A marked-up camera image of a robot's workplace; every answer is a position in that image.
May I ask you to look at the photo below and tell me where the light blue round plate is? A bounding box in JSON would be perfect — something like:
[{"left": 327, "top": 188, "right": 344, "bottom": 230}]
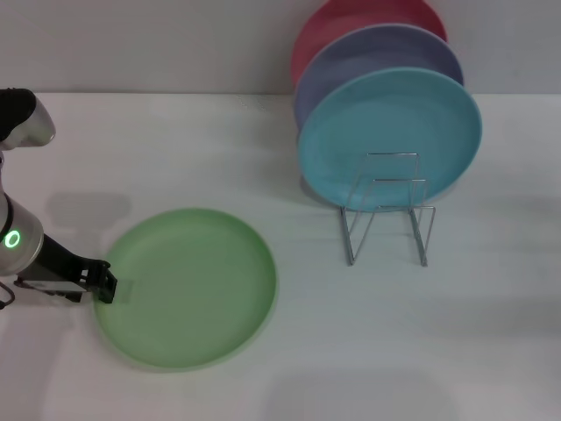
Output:
[{"left": 297, "top": 66, "right": 483, "bottom": 214}]

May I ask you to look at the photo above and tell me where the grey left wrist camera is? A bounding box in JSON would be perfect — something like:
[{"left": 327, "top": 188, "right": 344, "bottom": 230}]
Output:
[{"left": 17, "top": 276, "right": 85, "bottom": 304}]

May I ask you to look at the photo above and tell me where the red round plate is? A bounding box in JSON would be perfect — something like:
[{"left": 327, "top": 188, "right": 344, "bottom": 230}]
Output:
[{"left": 291, "top": 0, "right": 449, "bottom": 96}]

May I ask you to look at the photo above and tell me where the green round plate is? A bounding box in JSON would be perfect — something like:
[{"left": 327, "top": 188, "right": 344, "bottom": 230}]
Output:
[{"left": 92, "top": 207, "right": 280, "bottom": 374}]

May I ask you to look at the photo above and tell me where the purple round plate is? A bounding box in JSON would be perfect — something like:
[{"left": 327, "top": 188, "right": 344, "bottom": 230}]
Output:
[{"left": 294, "top": 24, "right": 465, "bottom": 132}]

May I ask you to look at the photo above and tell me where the chrome wire plate rack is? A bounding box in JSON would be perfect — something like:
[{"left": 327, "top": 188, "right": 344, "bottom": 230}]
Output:
[{"left": 339, "top": 151, "right": 437, "bottom": 268}]

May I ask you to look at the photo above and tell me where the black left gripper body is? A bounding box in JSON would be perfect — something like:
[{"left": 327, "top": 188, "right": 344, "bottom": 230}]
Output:
[{"left": 30, "top": 234, "right": 85, "bottom": 288}]

